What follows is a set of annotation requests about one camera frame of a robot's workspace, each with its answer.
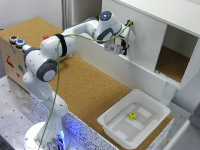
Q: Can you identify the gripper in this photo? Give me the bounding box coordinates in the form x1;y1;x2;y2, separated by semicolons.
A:
103;37;126;55

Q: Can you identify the white sliding door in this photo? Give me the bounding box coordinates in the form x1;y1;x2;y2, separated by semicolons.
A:
101;0;168;73

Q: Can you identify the pink block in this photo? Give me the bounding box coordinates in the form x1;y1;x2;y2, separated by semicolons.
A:
42;33;51;41

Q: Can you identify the white cabinet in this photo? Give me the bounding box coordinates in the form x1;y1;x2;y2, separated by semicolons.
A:
74;0;200;108

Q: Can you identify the yellow block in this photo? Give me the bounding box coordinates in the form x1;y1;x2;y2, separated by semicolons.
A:
128;112;138;121

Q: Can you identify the green button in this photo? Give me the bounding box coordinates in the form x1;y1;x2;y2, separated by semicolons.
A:
21;43;33;53

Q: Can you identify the white plastic box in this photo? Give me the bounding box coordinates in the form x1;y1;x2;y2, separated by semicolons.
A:
96;88;172;150

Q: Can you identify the blue button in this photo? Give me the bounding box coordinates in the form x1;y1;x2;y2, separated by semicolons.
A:
15;38;26;48

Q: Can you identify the red button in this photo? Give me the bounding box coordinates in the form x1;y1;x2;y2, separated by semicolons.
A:
9;34;19;45

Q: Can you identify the green cable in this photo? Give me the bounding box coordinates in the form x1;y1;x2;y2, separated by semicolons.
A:
37;20;134;150

